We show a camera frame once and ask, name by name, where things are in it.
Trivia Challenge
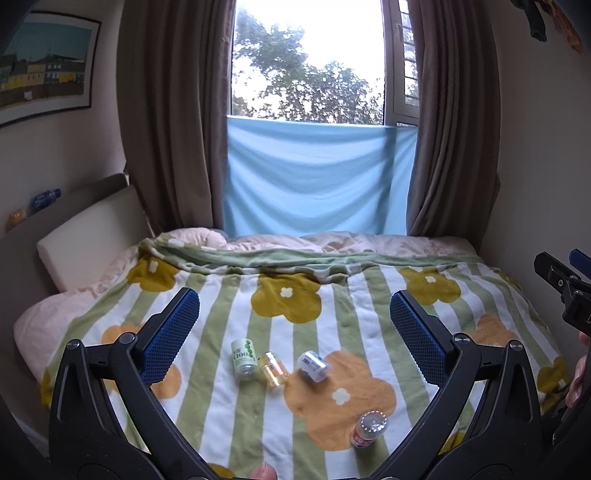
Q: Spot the brown curtain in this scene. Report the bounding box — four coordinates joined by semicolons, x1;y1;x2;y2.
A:
406;0;502;241
115;0;238;236

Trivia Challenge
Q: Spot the beige headboard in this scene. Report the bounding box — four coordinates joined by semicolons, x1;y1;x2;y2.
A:
0;173;155;439

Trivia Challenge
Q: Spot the dark hanging garment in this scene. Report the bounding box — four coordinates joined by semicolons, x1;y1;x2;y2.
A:
510;0;561;42

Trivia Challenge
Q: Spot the orange patterned cloth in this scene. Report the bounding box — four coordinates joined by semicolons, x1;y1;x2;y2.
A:
551;0;588;52

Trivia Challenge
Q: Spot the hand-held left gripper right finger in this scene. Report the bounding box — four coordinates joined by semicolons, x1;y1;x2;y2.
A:
383;290;543;464

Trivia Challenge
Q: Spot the person's right hand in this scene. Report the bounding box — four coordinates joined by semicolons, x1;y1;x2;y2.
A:
566;331;591;409

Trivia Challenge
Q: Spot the small clear yellow bottle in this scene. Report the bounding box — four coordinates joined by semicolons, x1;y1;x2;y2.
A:
259;352;290;389

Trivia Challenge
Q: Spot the framed picture of houses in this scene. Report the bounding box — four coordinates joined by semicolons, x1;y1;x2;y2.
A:
0;10;102;127

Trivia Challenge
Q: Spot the blue plastic bottle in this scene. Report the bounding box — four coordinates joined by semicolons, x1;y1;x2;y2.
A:
30;188;62;216

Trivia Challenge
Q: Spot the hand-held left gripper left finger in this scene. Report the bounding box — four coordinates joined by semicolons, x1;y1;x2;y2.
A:
48;287;207;464

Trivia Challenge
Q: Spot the window frame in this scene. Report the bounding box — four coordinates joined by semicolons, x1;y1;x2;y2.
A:
382;0;423;126

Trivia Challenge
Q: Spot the flower-print striped blanket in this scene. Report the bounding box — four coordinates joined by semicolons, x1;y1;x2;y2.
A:
39;237;573;480

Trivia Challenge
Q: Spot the pink quilt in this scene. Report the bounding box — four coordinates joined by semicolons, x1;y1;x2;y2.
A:
154;226;481;260

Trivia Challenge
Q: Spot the green labelled white bottle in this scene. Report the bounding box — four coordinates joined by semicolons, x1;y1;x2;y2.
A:
230;338;259;381

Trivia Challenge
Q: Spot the light blue cloth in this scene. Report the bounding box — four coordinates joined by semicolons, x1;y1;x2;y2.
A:
222;115;419;238

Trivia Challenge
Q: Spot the clear bottle with red label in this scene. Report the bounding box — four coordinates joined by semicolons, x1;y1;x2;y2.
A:
349;410;389;449

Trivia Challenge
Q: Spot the cream cushion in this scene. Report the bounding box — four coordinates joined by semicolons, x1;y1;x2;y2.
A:
36;210;155;294

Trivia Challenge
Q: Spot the white bottle blue label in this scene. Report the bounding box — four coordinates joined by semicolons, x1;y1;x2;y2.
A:
297;350;334;383

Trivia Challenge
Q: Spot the pink pillow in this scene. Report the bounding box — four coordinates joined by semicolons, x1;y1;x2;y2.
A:
13;244;148;384

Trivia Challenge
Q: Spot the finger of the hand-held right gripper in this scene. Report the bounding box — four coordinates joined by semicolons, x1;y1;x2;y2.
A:
534;251;591;334
569;248;591;278

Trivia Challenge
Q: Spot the tree outside window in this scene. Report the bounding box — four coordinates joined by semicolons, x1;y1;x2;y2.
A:
232;21;385;124

